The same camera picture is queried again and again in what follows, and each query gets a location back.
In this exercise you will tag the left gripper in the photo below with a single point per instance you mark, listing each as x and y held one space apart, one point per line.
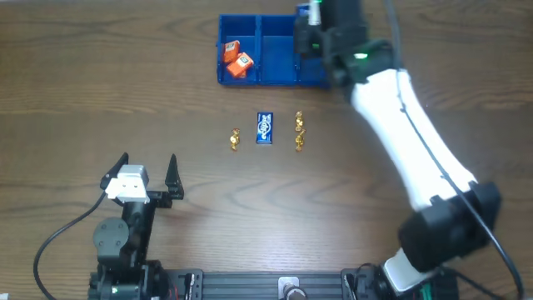
160 200

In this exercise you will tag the gold candy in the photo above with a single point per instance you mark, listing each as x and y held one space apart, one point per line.
299 121
299 141
235 141

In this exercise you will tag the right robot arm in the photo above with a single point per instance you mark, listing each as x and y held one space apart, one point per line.
399 125

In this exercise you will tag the blue tray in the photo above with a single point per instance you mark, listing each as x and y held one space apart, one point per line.
277 50

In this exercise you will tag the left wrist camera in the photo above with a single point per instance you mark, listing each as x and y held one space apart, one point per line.
129 183

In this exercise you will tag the mounting rail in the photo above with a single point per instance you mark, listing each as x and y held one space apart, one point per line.
250 287

